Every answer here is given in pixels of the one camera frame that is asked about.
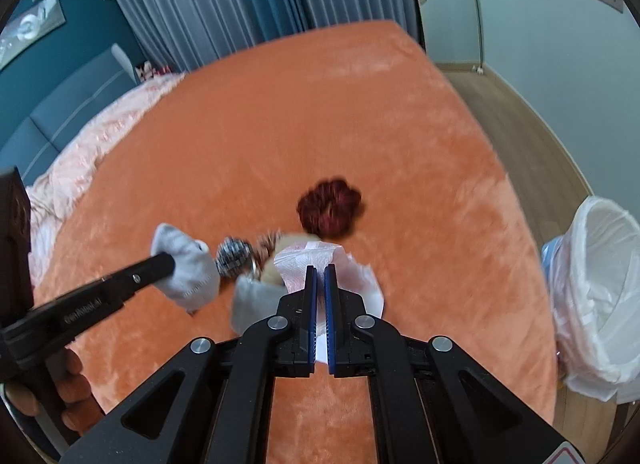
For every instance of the leopard print hair band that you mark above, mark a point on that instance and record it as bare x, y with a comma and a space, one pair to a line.
236, 256

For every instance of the dark red velvet scrunchie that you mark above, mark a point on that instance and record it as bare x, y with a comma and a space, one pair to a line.
328, 209

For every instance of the white socks pile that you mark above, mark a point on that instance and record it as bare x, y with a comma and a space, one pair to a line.
195, 281

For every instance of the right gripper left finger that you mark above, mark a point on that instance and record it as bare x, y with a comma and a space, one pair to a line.
296, 350

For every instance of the white sock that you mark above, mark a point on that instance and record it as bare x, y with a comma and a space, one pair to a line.
253, 301

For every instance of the pink quilt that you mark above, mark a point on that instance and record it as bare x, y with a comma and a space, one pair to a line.
54, 195

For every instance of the beige organza pouch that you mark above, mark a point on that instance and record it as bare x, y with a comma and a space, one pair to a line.
272, 266

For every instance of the orange plush bed blanket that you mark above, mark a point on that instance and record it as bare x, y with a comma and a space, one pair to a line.
348, 133

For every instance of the white pink paper wrapper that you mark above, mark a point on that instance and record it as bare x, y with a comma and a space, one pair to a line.
291, 264

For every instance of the blue upholstered headboard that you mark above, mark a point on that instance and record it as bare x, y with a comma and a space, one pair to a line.
59, 117

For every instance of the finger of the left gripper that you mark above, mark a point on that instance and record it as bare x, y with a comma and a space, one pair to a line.
150, 268

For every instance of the framed wall picture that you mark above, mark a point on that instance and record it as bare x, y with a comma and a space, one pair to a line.
31, 26

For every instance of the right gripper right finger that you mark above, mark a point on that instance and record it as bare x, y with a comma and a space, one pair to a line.
350, 331

